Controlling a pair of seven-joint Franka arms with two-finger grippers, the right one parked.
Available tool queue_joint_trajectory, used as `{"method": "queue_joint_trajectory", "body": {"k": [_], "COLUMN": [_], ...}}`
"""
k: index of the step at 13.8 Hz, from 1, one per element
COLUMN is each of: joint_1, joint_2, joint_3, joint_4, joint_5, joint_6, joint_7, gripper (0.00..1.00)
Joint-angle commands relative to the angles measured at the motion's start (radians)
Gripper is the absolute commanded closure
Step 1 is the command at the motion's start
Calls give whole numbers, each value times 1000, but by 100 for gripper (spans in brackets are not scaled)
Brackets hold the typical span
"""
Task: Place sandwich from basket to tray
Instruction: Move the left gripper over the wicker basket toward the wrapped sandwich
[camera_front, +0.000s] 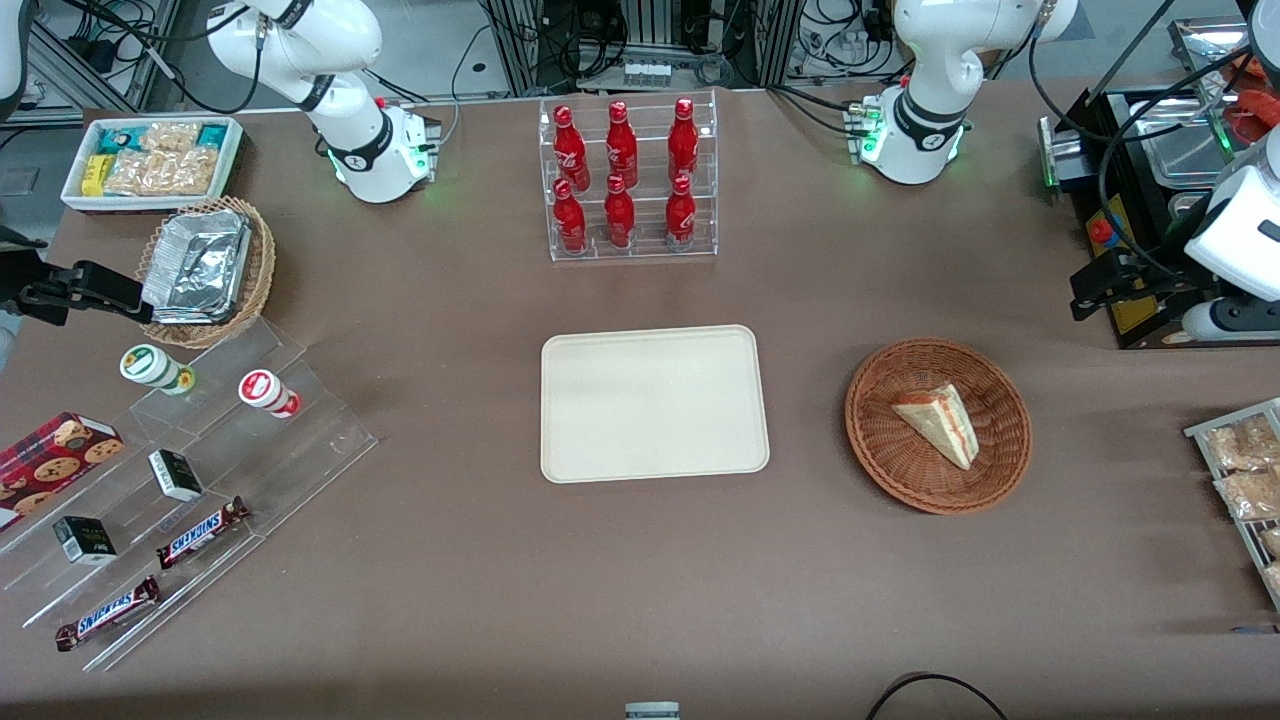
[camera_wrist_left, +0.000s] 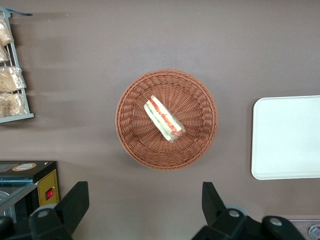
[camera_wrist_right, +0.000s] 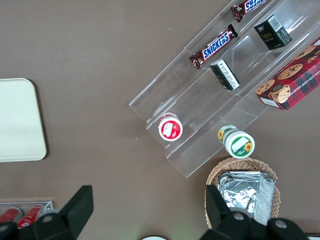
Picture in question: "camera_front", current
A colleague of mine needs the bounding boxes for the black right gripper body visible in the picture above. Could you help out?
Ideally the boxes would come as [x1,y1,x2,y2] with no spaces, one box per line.
[0,250,77,328]

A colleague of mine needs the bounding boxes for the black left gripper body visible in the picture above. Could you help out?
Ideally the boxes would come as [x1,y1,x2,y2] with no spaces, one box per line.
[1120,250,1217,307]

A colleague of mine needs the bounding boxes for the triangular sandwich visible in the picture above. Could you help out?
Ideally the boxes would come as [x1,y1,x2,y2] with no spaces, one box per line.
[892,383,979,471]

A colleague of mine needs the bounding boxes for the light wicker basket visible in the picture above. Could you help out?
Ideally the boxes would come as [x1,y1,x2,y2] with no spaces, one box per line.
[135,196,277,350]

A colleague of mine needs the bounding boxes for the brown wicker basket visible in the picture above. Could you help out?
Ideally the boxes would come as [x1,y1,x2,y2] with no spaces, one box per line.
[845,338,1033,516]

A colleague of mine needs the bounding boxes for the cream plastic tray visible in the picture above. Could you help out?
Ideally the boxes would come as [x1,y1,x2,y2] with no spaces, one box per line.
[540,324,771,485]

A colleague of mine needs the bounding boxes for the green lid drink cup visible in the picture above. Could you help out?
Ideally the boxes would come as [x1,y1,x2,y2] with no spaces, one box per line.
[119,344,196,397]

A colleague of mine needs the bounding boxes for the steel warmer pan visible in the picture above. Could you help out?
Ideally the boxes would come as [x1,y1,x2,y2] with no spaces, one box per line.
[1130,97,1246,191]
[1165,193,1216,246]

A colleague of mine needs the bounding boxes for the white rectangular snack bin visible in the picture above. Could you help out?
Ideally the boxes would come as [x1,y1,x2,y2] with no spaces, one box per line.
[60,116,244,215]

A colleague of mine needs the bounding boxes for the stack of foil containers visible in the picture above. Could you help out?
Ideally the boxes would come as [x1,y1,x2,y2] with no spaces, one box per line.
[140,208,253,326]

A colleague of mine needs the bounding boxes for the black food warmer appliance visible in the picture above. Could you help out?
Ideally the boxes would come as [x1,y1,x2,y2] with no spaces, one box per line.
[1038,15,1280,351]

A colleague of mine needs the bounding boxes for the large clear cracker bag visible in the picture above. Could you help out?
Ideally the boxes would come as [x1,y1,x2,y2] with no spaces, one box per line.
[103,147,220,198]

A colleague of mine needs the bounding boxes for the clear bag of crackers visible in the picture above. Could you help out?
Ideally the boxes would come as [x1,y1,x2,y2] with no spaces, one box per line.
[140,121,202,154]

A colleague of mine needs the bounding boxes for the red cookie box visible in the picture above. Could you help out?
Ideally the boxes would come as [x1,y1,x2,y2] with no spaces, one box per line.
[0,411,126,533]

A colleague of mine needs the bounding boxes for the clear bag of snacks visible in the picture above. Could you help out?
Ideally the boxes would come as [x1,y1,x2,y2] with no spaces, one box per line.
[1214,470,1280,522]
[1203,415,1280,472]

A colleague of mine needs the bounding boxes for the red lid drink cup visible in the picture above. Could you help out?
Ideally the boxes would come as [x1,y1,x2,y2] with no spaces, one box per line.
[238,369,302,419]

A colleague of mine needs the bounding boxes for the small black box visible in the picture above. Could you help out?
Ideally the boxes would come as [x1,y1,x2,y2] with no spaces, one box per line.
[52,516,118,566]
[148,449,204,503]

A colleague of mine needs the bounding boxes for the red sausages on skewers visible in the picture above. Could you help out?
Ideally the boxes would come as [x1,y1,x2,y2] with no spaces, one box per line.
[1225,52,1280,143]

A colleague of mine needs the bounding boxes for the clear acrylic stepped display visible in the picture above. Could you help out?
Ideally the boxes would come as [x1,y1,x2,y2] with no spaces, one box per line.
[0,318,379,673]

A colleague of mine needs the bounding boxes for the brown snickers bar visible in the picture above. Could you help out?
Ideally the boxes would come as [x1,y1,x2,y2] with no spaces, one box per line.
[55,575,162,653]
[155,497,251,571]

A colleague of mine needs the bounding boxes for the clear acrylic bottle rack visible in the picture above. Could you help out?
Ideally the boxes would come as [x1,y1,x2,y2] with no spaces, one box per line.
[538,89,719,263]

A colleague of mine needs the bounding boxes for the red cola bottle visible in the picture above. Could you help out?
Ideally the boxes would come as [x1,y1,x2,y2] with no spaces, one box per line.
[606,100,639,189]
[668,97,700,186]
[553,178,588,254]
[553,105,591,193]
[604,174,636,249]
[665,175,697,247]

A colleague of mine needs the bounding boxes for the grey metal shelf frame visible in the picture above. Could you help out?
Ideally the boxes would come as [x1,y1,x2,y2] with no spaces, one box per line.
[22,0,187,126]

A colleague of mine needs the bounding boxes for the grey wire snack tray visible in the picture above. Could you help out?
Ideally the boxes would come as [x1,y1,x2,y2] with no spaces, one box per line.
[1184,398,1280,612]

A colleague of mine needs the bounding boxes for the black floor cable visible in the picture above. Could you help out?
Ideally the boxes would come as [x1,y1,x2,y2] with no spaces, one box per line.
[865,672,1011,720]

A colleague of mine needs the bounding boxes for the aluminium frame rack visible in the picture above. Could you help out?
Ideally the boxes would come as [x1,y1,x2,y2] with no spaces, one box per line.
[478,0,806,98]

